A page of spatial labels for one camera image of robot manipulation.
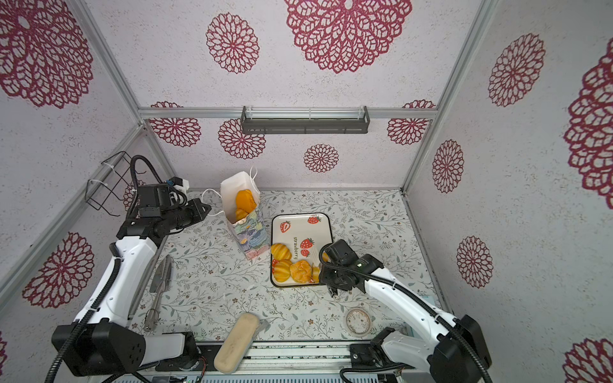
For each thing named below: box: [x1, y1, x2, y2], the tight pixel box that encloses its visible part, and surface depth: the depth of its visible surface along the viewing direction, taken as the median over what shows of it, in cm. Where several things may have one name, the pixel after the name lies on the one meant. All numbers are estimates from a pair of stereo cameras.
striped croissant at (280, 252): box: [271, 242, 293, 261], surface depth 96 cm
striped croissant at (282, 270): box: [273, 259, 293, 283], surface depth 91 cm
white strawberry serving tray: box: [270, 212, 334, 268], surface depth 106 cm
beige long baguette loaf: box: [213, 312, 260, 374], surface depth 75 cm
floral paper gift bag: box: [201, 166, 270, 261], surface depth 89 cm
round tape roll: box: [344, 306, 373, 338], surface depth 83 cm
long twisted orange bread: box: [236, 189, 258, 214], surface depth 97 cm
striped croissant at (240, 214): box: [235, 208, 250, 222], surface depth 95 cm
